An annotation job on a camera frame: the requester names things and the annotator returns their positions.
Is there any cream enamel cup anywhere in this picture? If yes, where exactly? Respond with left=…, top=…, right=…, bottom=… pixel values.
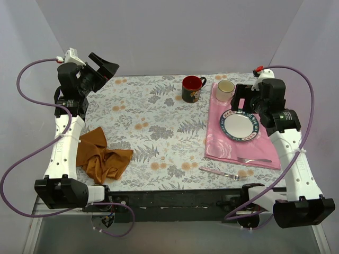
left=216, top=80, right=235, bottom=102

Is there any black red floral mug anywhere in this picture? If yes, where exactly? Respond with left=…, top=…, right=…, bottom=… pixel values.
left=182, top=76, right=207, bottom=103

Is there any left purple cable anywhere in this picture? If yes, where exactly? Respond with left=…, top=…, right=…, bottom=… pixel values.
left=0, top=58, right=73, bottom=218

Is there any pink floral placemat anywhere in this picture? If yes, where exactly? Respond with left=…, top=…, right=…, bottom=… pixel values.
left=205, top=83, right=280, bottom=170

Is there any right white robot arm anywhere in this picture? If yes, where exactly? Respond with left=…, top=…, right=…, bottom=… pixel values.
left=231, top=78, right=335, bottom=228

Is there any orange brown cloth napkin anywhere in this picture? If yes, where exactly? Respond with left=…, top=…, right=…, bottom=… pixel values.
left=76, top=127, right=133, bottom=185

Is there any floral tablecloth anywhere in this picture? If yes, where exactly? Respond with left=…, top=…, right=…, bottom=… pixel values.
left=83, top=74, right=281, bottom=191

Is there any white plate blue rim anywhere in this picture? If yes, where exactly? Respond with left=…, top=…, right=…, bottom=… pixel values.
left=219, top=110, right=260, bottom=142

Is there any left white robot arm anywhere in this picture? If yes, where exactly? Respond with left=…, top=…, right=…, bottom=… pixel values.
left=34, top=49, right=119, bottom=212

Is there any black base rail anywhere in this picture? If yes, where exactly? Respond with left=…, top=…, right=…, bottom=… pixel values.
left=82, top=188, right=288, bottom=223

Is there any pink handled fork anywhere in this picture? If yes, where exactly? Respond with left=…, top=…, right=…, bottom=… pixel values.
left=199, top=167, right=248, bottom=181

